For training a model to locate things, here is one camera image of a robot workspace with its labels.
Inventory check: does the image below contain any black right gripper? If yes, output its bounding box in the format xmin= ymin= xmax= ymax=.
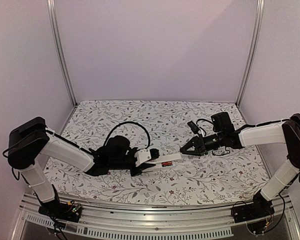
xmin=179 ymin=131 xmax=225 ymax=157

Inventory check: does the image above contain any white remote control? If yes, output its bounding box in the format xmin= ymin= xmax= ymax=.
xmin=141 ymin=161 xmax=176 ymax=173

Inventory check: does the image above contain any red battery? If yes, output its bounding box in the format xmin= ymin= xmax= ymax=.
xmin=161 ymin=161 xmax=173 ymax=165

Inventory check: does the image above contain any white remote battery cover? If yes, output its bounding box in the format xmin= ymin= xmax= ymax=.
xmin=156 ymin=153 xmax=182 ymax=163

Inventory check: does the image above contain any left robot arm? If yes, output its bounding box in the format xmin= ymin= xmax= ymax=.
xmin=2 ymin=117 xmax=160 ymax=217

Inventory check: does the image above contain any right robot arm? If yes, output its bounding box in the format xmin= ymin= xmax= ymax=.
xmin=180 ymin=112 xmax=300 ymax=218

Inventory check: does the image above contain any floral patterned table mat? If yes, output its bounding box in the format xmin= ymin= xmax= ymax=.
xmin=44 ymin=100 xmax=269 ymax=205

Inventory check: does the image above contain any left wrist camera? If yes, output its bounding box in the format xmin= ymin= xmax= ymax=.
xmin=134 ymin=148 xmax=160 ymax=167

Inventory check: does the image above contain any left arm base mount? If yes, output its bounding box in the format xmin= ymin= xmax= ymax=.
xmin=38 ymin=196 xmax=82 ymax=223

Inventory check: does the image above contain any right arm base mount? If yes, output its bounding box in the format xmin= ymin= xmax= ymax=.
xmin=231 ymin=199 xmax=275 ymax=223

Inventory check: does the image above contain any right aluminium corner post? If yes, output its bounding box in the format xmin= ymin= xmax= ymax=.
xmin=235 ymin=0 xmax=265 ymax=108

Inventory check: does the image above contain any aluminium corner post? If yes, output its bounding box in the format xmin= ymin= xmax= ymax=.
xmin=235 ymin=0 xmax=265 ymax=108
xmin=46 ymin=0 xmax=78 ymax=107

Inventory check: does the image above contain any left aluminium corner post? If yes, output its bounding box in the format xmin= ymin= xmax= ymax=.
xmin=46 ymin=0 xmax=78 ymax=107

